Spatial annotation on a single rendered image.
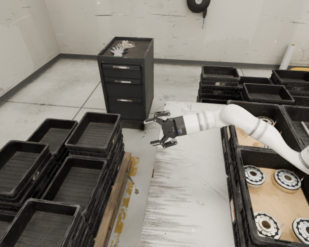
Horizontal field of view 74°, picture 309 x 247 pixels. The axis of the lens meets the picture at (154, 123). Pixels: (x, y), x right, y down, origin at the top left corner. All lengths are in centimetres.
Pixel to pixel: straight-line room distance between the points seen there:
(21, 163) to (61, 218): 56
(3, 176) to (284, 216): 158
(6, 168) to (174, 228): 121
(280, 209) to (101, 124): 138
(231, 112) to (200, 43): 330
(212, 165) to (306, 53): 359
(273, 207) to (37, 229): 114
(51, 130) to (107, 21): 258
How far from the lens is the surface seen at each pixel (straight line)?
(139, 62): 194
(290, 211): 101
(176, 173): 113
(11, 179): 164
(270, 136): 80
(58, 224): 132
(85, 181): 156
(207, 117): 75
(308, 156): 85
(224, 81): 242
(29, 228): 137
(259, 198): 99
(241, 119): 76
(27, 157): 173
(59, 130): 205
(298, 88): 268
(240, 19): 398
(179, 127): 74
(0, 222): 176
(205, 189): 110
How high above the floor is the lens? 159
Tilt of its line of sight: 39 degrees down
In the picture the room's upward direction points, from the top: straight up
